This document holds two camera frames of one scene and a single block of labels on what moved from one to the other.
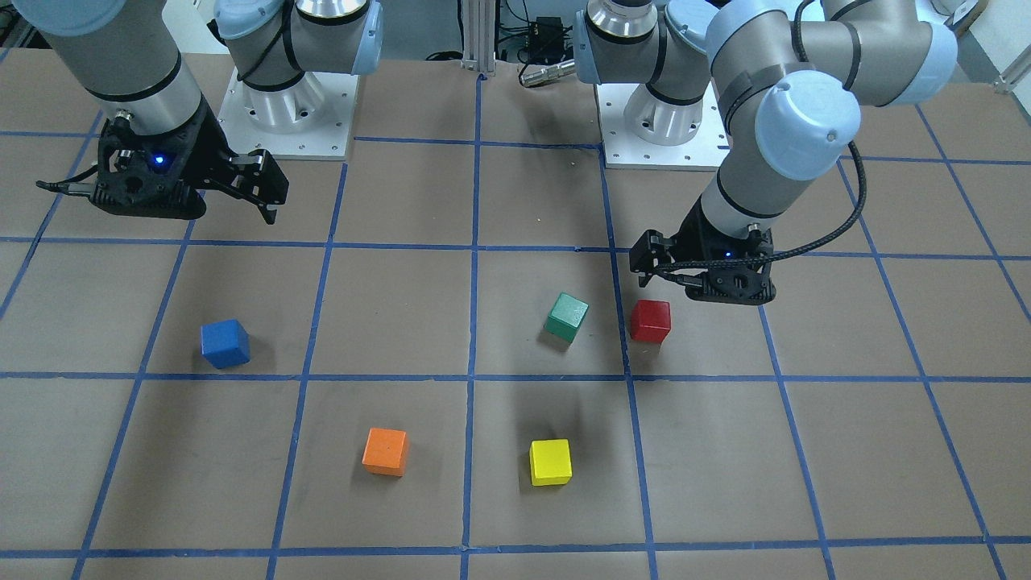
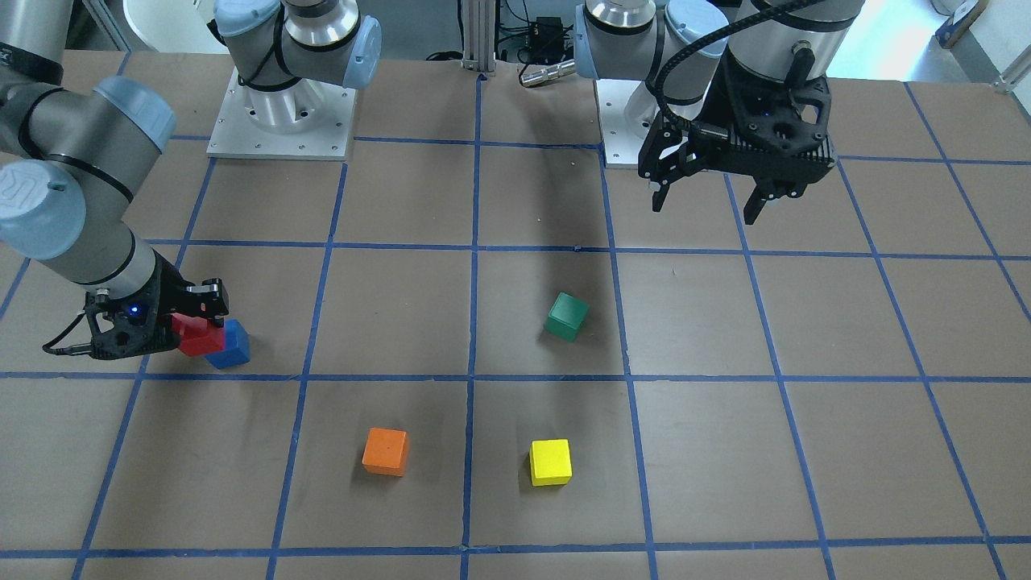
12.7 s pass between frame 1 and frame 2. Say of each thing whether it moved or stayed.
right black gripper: moved
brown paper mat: stayed
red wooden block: moved
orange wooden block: stayed
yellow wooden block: stayed
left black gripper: moved
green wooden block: stayed
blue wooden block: stayed
